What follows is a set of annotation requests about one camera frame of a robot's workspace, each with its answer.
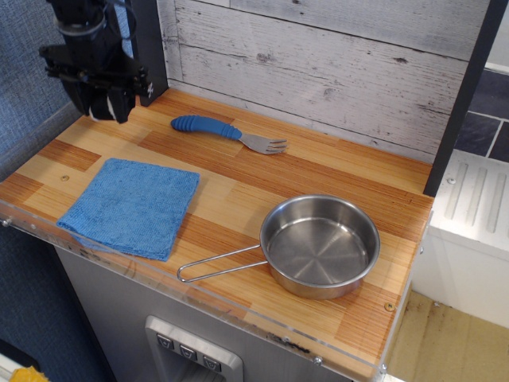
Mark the grey dispenser button panel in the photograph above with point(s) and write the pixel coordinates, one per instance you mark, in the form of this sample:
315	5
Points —
183	356

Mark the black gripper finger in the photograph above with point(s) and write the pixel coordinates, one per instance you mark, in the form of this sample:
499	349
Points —
81	95
120	102

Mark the yellow black object on floor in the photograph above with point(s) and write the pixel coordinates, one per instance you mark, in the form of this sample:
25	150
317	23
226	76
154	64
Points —
28	375

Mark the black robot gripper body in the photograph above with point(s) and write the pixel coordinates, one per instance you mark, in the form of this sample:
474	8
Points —
92	52

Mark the black support post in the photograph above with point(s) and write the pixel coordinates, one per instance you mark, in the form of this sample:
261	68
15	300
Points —
482	48
147	45

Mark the black left support post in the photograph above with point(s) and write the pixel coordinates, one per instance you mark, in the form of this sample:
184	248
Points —
147	45

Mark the blue folded cloth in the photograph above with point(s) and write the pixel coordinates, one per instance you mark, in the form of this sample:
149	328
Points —
132	207

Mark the blue handled metal fork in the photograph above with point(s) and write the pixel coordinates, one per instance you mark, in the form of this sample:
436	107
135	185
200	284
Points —
259	144

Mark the small steel pan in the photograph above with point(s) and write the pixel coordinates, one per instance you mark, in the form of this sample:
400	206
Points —
319	247

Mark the black and white sushi roll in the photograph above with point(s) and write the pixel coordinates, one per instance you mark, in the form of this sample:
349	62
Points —
101	107

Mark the white ribbed side cabinet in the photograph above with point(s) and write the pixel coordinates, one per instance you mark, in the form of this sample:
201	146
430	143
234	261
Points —
463	260

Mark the clear acrylic table guard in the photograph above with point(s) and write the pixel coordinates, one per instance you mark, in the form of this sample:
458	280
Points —
274	335

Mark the black right support post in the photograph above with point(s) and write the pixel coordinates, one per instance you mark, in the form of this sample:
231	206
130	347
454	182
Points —
482	48

